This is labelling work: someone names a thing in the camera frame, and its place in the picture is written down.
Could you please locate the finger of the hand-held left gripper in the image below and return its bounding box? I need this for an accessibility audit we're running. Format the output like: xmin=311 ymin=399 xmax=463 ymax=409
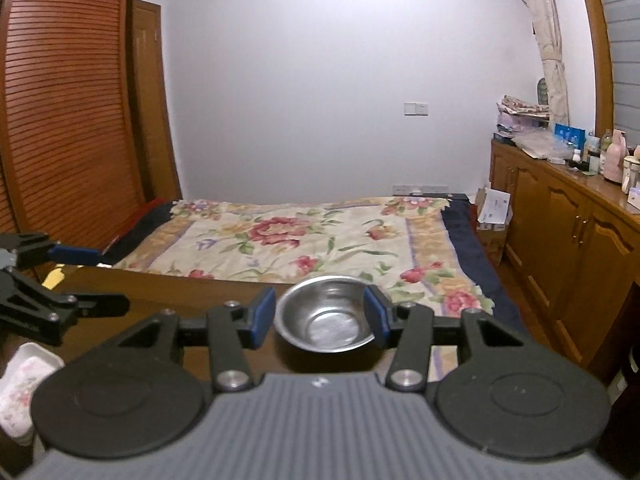
xmin=0 ymin=265 xmax=131 ymax=346
xmin=0 ymin=232 xmax=103 ymax=270

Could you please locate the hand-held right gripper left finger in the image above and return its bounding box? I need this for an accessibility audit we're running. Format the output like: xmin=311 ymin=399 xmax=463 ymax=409
xmin=117 ymin=287 xmax=277 ymax=393

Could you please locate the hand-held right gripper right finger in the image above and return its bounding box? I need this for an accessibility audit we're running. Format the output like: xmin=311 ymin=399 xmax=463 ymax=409
xmin=363 ymin=285 xmax=526 ymax=391

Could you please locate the stainless steel bowl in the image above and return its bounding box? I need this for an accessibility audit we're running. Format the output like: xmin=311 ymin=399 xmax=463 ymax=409
xmin=274 ymin=275 xmax=377 ymax=353

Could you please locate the large white floral plate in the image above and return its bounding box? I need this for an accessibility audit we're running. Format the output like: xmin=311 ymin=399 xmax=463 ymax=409
xmin=0 ymin=342 xmax=65 ymax=436

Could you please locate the red and dark bedding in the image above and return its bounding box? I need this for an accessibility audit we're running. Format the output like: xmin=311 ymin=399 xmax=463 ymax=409
xmin=100 ymin=199 xmax=173 ymax=261

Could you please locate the floral blanket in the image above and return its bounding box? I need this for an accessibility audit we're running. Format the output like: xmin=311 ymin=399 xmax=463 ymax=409
xmin=112 ymin=196 xmax=496 ymax=318

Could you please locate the dark blue sheet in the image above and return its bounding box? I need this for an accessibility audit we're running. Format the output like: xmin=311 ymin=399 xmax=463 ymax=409
xmin=442 ymin=202 xmax=531 ymax=336

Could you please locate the brown cardboard box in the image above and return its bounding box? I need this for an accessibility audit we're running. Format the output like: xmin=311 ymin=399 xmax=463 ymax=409
xmin=477 ymin=230 xmax=507 ymax=267

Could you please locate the wooden louvered wardrobe door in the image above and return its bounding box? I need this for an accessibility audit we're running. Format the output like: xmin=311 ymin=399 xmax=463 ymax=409
xmin=0 ymin=0 xmax=146 ymax=271

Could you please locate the white cardboard box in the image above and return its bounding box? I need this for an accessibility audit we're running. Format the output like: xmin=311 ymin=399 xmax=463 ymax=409
xmin=475 ymin=187 xmax=513 ymax=233

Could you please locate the wooden cabinet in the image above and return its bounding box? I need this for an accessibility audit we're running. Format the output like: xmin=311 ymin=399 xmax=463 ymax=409
xmin=487 ymin=137 xmax=640 ymax=376

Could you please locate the clear plastic bag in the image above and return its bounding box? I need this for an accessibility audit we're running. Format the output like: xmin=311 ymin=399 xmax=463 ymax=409
xmin=515 ymin=127 xmax=576 ymax=162

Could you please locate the stack of floral fabric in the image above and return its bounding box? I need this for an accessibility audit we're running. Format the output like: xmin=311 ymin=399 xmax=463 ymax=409
xmin=496 ymin=95 xmax=551 ymax=138

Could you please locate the blue box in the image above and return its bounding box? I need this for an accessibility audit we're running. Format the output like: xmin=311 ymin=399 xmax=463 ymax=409
xmin=554 ymin=122 xmax=587 ymax=148

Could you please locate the pink bottle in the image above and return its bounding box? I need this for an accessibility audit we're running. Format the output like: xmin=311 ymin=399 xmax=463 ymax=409
xmin=602 ymin=130 xmax=628 ymax=183

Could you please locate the white jar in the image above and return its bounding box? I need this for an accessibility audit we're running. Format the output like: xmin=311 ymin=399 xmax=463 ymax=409
xmin=621 ymin=156 xmax=640 ymax=195

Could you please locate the cream curtain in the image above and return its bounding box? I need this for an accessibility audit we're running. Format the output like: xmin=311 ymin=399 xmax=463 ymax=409
xmin=520 ymin=0 xmax=571 ymax=126

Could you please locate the wall socket strip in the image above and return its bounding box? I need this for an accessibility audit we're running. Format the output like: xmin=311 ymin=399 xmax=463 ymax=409
xmin=392 ymin=184 xmax=451 ymax=196

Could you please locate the wooden window frame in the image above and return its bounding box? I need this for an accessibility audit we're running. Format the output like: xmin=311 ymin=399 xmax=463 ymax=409
xmin=575 ymin=0 xmax=640 ymax=141

